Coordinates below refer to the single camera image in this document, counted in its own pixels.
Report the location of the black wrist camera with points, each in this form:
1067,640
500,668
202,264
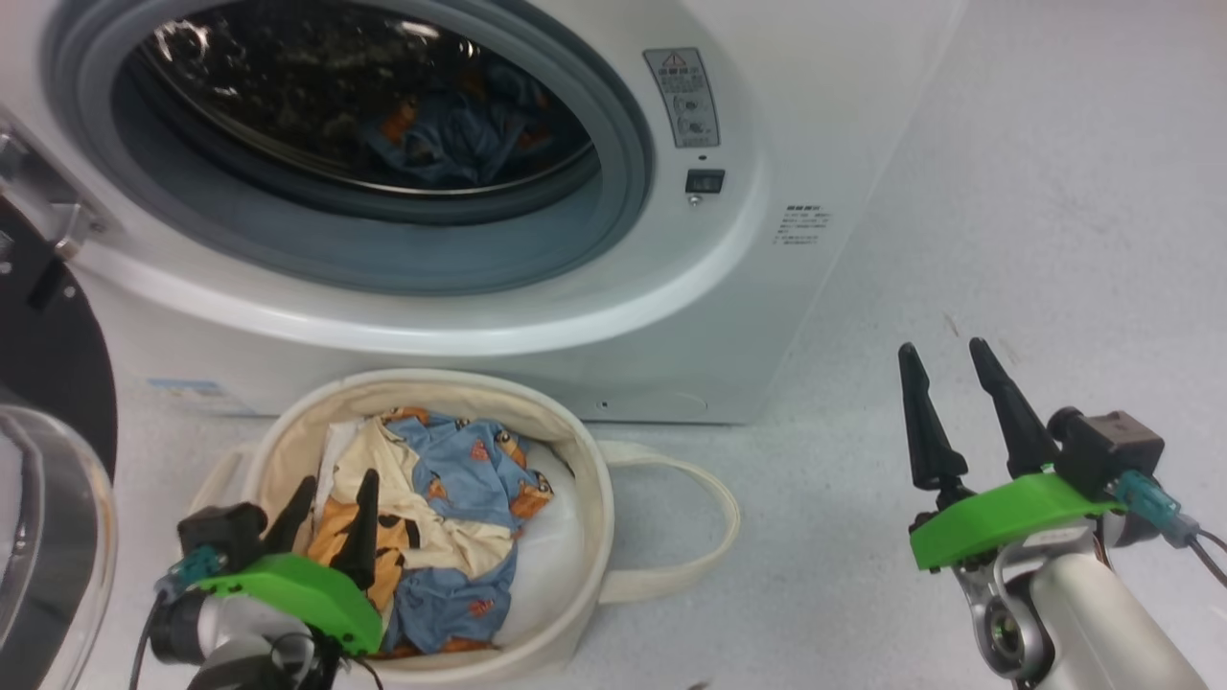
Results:
220,532
1107,450

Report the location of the white stuffed liner bag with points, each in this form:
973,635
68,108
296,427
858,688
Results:
551,546

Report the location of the silver door hinge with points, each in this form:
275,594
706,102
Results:
72,235

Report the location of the small black text sticker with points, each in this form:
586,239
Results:
805,225

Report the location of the white front-load washing machine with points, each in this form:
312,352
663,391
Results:
815,144

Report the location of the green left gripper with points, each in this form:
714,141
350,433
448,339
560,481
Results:
307,589

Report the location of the grey warning label sticker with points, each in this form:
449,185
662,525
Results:
682,101

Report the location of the stainless steel washing machine drum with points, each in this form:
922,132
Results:
288,115

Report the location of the cream canvas laundry basket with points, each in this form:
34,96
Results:
288,431

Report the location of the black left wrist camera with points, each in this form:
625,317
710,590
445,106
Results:
220,532

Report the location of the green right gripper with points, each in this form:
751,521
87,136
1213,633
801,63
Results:
1007,517

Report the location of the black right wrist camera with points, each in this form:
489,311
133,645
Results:
1107,450

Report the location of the black round glass washer door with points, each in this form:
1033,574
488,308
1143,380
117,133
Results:
48,364

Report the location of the cream and blue bear-print garment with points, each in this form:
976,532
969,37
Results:
451,498

